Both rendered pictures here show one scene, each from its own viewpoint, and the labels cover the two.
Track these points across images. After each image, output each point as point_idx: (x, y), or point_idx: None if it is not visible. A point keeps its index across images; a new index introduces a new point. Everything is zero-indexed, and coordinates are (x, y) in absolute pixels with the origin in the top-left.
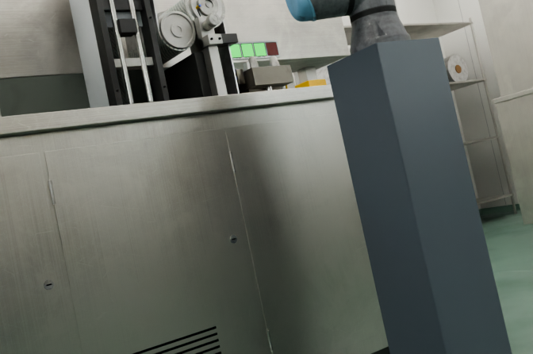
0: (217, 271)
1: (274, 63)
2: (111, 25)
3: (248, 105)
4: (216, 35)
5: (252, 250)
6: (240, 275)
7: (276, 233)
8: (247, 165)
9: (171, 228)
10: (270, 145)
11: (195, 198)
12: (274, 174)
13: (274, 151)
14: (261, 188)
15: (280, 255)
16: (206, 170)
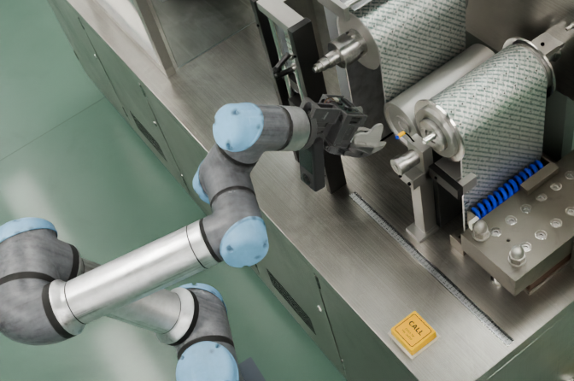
0: (310, 305)
1: (509, 256)
2: (297, 92)
3: (317, 276)
4: (407, 178)
5: (333, 328)
6: (325, 325)
7: (351, 345)
8: (329, 296)
9: (281, 258)
10: (348, 311)
11: (294, 265)
12: (351, 325)
13: (352, 317)
14: (340, 317)
15: (353, 354)
16: (300, 263)
